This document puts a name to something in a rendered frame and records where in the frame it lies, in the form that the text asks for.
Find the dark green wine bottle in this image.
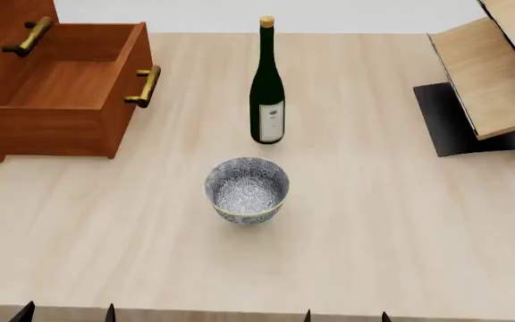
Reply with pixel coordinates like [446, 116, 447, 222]
[249, 15, 286, 146]

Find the brown wooden open drawer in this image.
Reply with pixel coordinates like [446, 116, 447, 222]
[0, 21, 156, 160]

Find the blue white patterned bowl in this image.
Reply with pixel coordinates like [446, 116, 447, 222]
[203, 156, 291, 226]

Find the wooden rack with black base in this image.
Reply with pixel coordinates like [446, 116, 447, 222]
[412, 0, 515, 158]

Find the brass drawer handle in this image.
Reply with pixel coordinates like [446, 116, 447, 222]
[123, 64, 163, 109]
[1, 15, 55, 59]

